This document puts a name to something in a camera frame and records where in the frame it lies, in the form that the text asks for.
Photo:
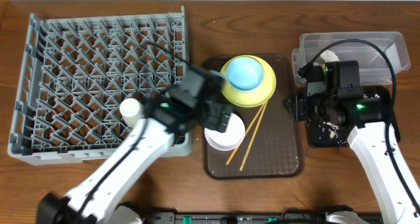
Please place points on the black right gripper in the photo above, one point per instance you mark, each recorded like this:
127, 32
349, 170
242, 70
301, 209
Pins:
300, 107

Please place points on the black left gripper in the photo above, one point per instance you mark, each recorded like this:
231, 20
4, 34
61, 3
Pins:
216, 117

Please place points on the pink white small bowl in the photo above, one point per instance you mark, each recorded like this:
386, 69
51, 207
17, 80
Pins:
231, 138

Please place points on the light blue bowl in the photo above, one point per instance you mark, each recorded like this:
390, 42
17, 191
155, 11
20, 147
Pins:
244, 73

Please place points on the white tissue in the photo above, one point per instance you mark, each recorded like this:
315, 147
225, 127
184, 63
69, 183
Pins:
329, 56

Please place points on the white paper cup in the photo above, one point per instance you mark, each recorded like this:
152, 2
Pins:
131, 111

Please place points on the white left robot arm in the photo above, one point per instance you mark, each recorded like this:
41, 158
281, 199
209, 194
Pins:
95, 199

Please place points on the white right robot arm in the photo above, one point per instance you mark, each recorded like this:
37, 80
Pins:
393, 184

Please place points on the black rectangular waste tray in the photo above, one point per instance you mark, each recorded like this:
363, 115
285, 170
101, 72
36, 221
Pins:
386, 110

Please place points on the clear plastic waste bin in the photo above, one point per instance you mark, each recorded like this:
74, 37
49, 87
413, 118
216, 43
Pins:
373, 68

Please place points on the grey plastic dishwasher rack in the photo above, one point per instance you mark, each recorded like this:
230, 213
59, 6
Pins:
75, 72

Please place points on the pile of white rice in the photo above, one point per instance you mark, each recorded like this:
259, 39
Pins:
331, 125

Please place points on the yellow round plate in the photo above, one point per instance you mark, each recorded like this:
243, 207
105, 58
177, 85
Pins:
254, 97

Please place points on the left wooden chopstick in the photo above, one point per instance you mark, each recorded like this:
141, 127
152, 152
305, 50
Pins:
246, 131

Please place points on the wooden chopstick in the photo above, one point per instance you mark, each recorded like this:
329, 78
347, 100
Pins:
253, 136
246, 131

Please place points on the right wooden chopstick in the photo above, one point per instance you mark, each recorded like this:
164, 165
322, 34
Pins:
253, 136

